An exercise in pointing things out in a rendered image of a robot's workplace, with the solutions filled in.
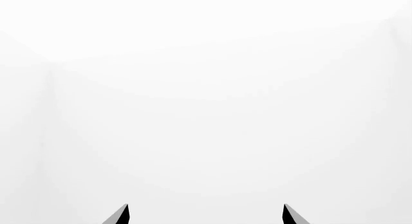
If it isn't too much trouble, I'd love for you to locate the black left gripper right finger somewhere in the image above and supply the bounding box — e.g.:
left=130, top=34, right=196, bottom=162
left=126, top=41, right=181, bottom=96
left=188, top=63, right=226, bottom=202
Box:
left=282, top=203, right=312, bottom=224

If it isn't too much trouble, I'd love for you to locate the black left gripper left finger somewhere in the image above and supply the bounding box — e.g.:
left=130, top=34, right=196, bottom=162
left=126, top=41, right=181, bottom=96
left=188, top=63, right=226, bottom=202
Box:
left=101, top=203, right=130, bottom=224

